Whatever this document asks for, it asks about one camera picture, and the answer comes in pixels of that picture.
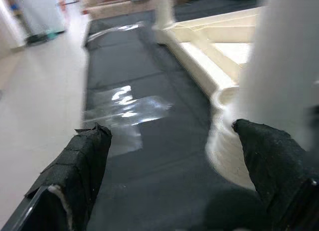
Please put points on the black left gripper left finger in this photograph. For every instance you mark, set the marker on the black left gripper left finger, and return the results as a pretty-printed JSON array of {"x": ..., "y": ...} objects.
[{"x": 74, "y": 178}]

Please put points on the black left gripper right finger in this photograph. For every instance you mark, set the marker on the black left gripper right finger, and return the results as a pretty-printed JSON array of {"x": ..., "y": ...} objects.
[{"x": 274, "y": 171}]

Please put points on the white plastic table leg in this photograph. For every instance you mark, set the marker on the white plastic table leg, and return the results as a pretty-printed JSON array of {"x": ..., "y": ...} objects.
[
  {"x": 163, "y": 9},
  {"x": 281, "y": 66}
]

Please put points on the black tablecloth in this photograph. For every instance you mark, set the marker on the black tablecloth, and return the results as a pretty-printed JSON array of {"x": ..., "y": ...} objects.
[{"x": 162, "y": 178}]

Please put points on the clear tape patch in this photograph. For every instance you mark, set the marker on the clear tape patch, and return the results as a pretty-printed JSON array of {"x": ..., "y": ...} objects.
[{"x": 129, "y": 109}]

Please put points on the white plastic table top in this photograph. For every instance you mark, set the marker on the white plastic table top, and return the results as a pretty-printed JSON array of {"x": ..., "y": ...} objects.
[{"x": 199, "y": 56}]

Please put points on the clear tape strip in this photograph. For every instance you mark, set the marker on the clear tape strip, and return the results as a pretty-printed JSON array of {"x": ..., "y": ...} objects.
[{"x": 117, "y": 30}]

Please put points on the white appliance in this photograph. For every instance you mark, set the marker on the white appliance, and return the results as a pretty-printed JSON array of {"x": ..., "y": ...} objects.
[{"x": 42, "y": 12}]

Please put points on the beige cloth covered bench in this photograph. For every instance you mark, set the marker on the beige cloth covered bench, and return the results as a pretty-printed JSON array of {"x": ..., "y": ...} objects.
[{"x": 112, "y": 9}]

